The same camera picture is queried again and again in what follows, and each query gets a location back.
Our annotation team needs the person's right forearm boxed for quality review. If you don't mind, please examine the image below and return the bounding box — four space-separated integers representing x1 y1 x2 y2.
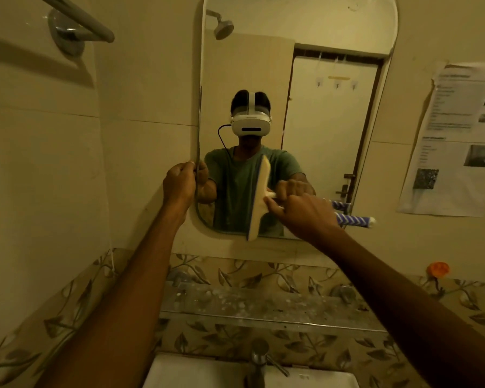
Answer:
313 227 485 388

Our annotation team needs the metal faucet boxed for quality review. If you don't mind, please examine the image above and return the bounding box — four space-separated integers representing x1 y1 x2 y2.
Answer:
246 338 290 388

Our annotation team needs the person's left forearm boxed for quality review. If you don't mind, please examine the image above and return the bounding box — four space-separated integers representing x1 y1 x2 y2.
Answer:
34 205 188 388

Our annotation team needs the white sink basin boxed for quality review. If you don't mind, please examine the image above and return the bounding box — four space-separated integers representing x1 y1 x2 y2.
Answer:
142 353 360 388

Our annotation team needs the person's left hand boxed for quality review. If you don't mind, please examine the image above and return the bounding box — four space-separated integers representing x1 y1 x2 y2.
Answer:
162 161 199 215

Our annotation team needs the orange wall hook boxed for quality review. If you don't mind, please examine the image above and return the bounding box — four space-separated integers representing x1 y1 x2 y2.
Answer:
427 262 451 296

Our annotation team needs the arched wall mirror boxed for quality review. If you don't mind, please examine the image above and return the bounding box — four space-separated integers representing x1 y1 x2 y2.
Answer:
194 0 399 241

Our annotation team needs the person's right hand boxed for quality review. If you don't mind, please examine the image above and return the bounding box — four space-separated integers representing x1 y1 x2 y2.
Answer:
264 186 341 244

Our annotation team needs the printed paper sheet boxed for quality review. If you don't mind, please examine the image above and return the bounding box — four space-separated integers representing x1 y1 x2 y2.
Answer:
398 62 485 218

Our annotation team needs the white squeegee blue striped handle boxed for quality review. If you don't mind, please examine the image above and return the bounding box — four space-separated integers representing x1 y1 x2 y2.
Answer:
247 154 376 242

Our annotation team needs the metal towel bar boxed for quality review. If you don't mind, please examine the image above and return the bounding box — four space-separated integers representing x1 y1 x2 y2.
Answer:
34 0 116 58

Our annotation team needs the glass shelf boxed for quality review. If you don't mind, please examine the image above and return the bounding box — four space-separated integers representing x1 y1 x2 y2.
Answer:
159 272 389 334

